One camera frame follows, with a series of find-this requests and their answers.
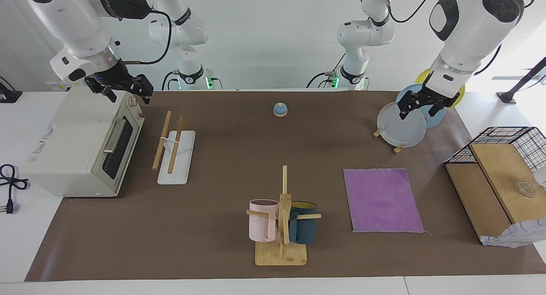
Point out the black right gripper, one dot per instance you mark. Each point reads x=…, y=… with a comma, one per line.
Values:
x=115, y=77

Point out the yellow plate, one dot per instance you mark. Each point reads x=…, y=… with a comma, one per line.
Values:
x=422, y=76

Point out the white patterned paper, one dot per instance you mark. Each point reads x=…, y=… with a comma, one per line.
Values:
x=516, y=235

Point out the grey plate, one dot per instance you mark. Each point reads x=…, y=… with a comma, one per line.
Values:
x=403, y=131

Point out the blue service bell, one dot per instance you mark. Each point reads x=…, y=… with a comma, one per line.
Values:
x=280, y=110

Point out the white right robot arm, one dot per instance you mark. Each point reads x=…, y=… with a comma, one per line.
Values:
x=68, y=18

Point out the light blue plate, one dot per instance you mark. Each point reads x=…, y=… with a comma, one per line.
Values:
x=408, y=90

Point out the purple grey towel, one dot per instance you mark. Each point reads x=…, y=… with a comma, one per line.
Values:
x=381, y=201

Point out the white wooden towel rack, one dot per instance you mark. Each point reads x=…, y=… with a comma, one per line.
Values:
x=175, y=167

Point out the light wooden board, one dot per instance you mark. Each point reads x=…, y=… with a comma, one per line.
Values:
x=507, y=175

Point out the white power strip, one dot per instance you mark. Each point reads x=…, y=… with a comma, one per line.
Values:
x=55, y=87

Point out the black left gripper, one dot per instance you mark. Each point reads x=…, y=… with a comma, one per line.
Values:
x=426, y=97

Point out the dark teal mug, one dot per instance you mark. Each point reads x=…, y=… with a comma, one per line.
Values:
x=305, y=231

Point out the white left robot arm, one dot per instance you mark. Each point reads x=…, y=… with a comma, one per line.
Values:
x=469, y=26

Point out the wooden mug tree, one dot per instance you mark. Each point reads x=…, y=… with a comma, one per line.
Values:
x=283, y=254

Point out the black desk mount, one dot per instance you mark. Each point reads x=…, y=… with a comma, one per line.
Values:
x=8, y=94

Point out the cream toaster oven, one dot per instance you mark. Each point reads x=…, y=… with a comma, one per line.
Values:
x=72, y=141

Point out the clear glass piece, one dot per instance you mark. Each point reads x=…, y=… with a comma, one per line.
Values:
x=525, y=188

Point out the brown table mat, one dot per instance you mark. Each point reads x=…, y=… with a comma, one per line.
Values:
x=213, y=227

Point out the wooden plate rack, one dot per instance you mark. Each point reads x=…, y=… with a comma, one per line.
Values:
x=399, y=149

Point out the pink mug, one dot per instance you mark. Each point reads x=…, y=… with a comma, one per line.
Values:
x=260, y=224

